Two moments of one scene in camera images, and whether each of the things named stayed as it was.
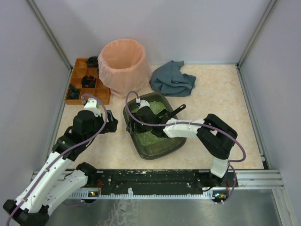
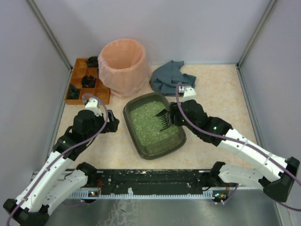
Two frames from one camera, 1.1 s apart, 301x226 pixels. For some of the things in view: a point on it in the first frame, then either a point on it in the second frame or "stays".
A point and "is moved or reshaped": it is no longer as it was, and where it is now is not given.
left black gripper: (110, 121) stays
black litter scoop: (166, 114) is moved or reshaped
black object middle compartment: (88, 81) stays
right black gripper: (162, 115) -> (170, 117)
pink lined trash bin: (123, 68) stays
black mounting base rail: (161, 181) stays
